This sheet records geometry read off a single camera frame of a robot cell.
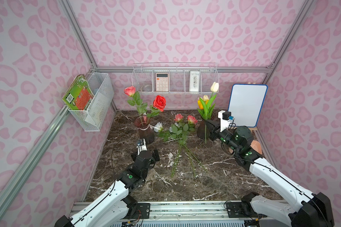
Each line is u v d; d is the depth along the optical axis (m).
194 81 0.93
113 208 0.58
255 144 0.95
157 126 1.01
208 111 0.67
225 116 0.59
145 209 0.73
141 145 0.67
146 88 0.93
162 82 0.93
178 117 1.10
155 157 0.73
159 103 0.72
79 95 0.72
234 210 0.73
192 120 1.07
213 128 0.65
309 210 0.38
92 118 0.72
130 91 0.82
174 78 0.99
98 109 0.84
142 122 0.90
